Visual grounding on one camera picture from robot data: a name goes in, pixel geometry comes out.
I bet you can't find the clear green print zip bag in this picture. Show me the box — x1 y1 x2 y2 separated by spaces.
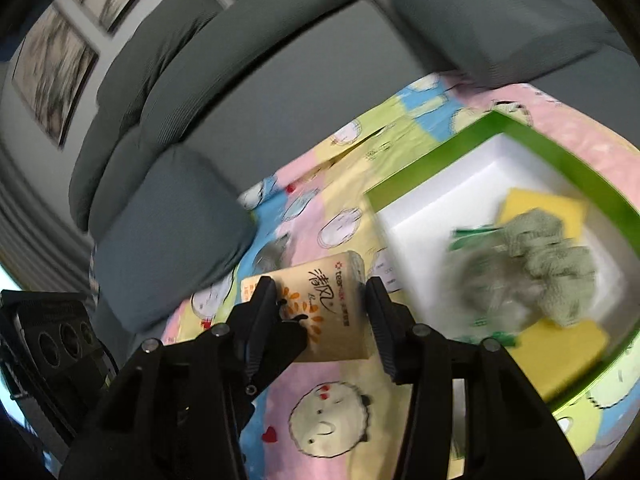
447 225 546 346

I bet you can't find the cartoon printed blanket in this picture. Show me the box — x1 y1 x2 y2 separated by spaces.
90 72 640 480

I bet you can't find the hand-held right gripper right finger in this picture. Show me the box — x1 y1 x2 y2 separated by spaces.
365 277 586 480

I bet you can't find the green cloth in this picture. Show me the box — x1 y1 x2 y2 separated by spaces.
497 210 598 328

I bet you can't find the green cardboard box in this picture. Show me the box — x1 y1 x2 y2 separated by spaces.
364 111 640 413

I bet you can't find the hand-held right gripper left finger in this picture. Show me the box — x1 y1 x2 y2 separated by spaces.
59 276 279 480

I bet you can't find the large yellow green sponge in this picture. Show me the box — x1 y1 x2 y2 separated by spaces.
515 317 611 401

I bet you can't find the beige tissue pack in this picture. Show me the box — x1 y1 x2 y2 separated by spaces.
241 250 373 363

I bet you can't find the grey pillow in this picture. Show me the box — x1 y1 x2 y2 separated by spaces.
92 147 258 333
385 0 626 91

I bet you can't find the small yellow green sponge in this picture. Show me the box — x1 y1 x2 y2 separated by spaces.
492 187 591 241

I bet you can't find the grey sofa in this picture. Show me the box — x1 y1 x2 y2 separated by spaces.
67 0 640 241

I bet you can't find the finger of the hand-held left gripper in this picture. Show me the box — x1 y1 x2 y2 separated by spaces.
245 302 309 403

